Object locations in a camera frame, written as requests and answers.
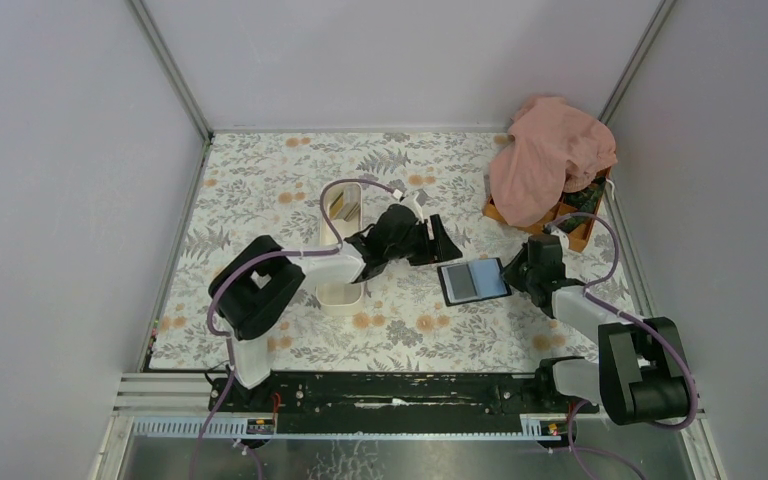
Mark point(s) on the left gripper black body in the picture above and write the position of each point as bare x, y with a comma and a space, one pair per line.
428, 240

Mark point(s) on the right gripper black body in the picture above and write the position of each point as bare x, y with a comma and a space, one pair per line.
519, 273

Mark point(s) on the grey credit card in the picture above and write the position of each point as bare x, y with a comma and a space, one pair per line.
461, 282

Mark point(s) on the cream plastic oblong tray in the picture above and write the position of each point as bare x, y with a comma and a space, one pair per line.
336, 291

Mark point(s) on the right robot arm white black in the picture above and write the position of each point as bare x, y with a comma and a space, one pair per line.
640, 375

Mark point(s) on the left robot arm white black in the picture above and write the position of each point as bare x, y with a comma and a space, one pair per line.
250, 295

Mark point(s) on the floral patterned table mat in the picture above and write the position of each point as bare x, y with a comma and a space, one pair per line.
270, 183

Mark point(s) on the wooden organizer box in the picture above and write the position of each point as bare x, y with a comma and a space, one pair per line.
573, 225

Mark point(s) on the pink cloth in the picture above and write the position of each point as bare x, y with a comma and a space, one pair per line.
555, 148

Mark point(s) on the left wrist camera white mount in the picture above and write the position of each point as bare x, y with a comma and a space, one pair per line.
415, 201

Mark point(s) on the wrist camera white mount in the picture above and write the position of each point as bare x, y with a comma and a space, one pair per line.
415, 201
561, 235

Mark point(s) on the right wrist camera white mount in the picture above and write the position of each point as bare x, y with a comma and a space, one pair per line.
561, 235

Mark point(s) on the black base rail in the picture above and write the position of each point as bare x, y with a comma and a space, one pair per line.
351, 403

